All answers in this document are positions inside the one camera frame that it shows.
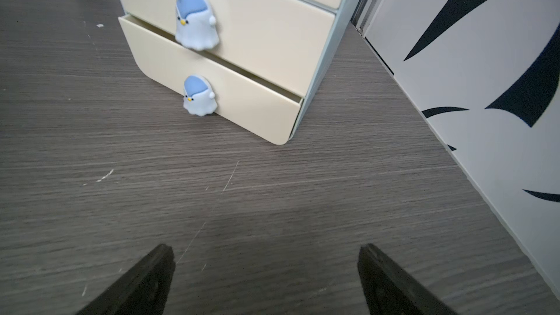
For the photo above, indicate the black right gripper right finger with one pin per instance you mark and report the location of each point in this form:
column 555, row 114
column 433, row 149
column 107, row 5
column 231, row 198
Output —
column 389, row 289

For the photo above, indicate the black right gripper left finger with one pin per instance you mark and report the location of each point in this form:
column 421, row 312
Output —
column 143, row 289

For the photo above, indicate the lower penguin drawer knob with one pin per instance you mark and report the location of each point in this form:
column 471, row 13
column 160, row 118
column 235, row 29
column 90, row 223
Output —
column 199, row 98

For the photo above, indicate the penguin drawer knob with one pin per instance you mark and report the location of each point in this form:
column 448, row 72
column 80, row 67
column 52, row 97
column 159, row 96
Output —
column 196, row 25
column 199, row 98

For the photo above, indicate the upper penguin drawer knob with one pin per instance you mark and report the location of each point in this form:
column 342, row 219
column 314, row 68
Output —
column 196, row 25

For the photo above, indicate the cream blue mini drawer cabinet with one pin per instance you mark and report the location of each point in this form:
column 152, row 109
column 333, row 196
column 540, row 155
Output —
column 271, row 59

